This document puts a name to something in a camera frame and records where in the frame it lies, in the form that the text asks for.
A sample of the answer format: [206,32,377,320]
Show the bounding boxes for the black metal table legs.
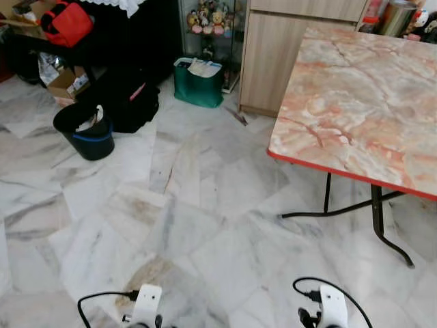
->
[280,172,415,267]

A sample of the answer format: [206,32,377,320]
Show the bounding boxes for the black bucket blue band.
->
[53,102,115,161]

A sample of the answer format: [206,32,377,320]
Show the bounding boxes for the white crumpled rubbish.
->
[75,106,104,132]

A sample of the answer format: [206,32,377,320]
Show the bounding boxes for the black fabric bag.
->
[96,68,161,134]

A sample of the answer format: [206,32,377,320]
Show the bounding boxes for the green shopping bag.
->
[173,57,225,109]

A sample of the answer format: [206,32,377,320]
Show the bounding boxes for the small cardboard box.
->
[46,66,91,105]

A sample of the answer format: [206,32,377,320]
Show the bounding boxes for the white folded papers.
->
[188,59,223,78]

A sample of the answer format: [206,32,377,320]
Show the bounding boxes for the clear plastic bag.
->
[38,53,64,86]

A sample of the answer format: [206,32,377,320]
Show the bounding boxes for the black furniture piece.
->
[0,0,182,90]

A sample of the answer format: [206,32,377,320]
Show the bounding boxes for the glass display cabinet with figurines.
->
[179,0,245,93]

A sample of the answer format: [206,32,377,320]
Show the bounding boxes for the red lid jar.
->
[358,16,380,33]

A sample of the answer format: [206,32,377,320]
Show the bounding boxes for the red bag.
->
[41,1,94,47]

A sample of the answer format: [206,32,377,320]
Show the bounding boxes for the black mouse plush toy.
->
[408,10,437,43]

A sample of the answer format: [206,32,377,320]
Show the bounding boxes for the stainless steel pot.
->
[379,0,417,36]

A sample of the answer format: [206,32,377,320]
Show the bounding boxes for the white lace cloth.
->
[102,0,147,18]

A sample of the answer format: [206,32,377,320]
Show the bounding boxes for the large brown cardboard box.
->
[0,0,52,35]

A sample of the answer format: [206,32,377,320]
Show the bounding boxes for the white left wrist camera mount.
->
[130,284,163,328]

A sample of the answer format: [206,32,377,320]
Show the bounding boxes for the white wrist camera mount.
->
[318,284,349,328]
[130,284,163,328]

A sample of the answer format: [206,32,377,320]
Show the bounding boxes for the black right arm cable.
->
[294,277,373,328]

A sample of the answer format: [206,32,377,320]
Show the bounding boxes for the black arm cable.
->
[294,277,373,328]
[76,290,141,328]

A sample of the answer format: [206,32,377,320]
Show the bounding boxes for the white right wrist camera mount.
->
[318,284,349,328]

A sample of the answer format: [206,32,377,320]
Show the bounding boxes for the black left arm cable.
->
[76,290,141,328]

